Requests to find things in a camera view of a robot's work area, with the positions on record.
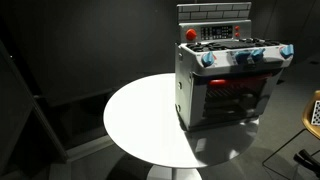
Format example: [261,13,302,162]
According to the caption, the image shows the grey toy stove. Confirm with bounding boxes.
[174,1,295,132]

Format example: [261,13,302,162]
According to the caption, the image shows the blue stove knob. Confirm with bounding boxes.
[233,49,252,66]
[279,43,295,60]
[200,51,217,68]
[249,47,267,63]

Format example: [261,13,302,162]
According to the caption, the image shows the large red round knob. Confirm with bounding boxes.
[185,28,198,41]

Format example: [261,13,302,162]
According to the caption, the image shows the white round pedestal table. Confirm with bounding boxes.
[102,72,260,180]

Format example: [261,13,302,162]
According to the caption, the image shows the red oven door handle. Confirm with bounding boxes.
[208,74,271,88]

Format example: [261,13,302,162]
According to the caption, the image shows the dark metal frame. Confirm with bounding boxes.
[0,39,114,164]

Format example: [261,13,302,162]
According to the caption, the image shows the yellow chair with wire legs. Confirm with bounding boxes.
[262,89,320,169]

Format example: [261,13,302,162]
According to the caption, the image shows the black clamp handles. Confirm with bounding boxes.
[293,149,320,176]

